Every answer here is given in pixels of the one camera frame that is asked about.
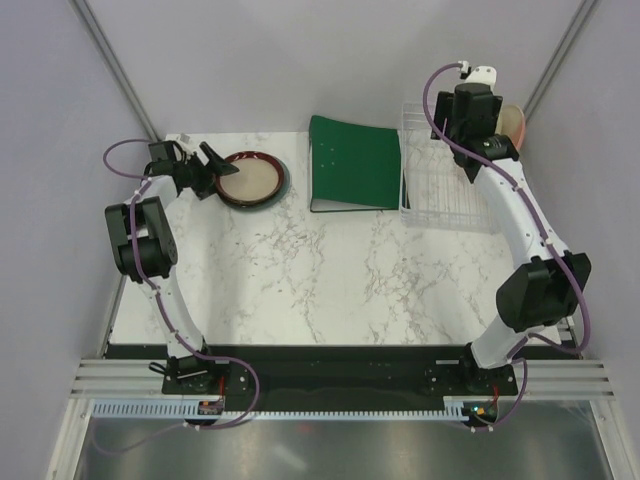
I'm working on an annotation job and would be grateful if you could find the white wire dish rack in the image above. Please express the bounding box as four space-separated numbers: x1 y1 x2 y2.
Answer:
399 102 499 234

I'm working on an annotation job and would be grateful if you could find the left aluminium corner post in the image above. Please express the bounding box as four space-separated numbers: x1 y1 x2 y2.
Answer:
69 0 160 141

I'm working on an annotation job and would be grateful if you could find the purple cable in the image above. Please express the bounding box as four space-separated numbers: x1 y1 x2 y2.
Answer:
92 138 261 455
422 62 591 432

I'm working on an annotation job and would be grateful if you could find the white slotted cable duct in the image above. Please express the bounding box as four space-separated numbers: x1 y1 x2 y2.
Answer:
91 398 484 421

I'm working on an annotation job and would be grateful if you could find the green ring binder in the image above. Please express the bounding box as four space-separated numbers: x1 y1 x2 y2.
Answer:
308 115 401 213

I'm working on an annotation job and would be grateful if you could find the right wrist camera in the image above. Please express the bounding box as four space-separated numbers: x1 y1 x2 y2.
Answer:
459 61 497 91

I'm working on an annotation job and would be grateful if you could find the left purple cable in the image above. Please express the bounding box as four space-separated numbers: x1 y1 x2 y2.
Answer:
92 138 261 455

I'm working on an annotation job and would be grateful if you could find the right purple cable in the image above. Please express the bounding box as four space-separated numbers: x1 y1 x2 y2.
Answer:
422 62 591 432

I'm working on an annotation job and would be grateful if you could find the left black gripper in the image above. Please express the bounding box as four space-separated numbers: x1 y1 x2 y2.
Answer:
175 144 237 202

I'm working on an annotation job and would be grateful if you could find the right aluminium corner post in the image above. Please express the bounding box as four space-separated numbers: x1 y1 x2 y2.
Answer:
523 0 601 119

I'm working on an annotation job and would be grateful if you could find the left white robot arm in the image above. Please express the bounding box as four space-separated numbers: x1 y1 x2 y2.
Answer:
103 139 238 393

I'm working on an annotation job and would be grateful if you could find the aluminium frame rail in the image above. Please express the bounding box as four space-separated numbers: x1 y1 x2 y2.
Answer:
70 359 614 401

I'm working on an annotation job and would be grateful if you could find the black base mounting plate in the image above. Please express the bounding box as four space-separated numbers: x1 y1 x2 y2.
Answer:
163 346 518 410

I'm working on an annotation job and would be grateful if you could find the red rimmed cream plate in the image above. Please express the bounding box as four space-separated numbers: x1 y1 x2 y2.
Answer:
217 154 290 209

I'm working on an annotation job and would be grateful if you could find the pink and cream plate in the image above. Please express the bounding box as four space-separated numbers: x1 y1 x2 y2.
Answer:
496 104 526 150

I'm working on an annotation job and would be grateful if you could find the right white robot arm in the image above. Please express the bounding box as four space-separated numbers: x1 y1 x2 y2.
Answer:
430 82 592 394

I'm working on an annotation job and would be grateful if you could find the grey-blue plate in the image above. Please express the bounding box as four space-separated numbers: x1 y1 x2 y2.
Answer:
236 159 291 212

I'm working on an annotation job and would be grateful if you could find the aluminium corner post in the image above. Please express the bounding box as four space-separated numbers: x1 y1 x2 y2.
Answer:
69 0 160 141
523 0 601 119

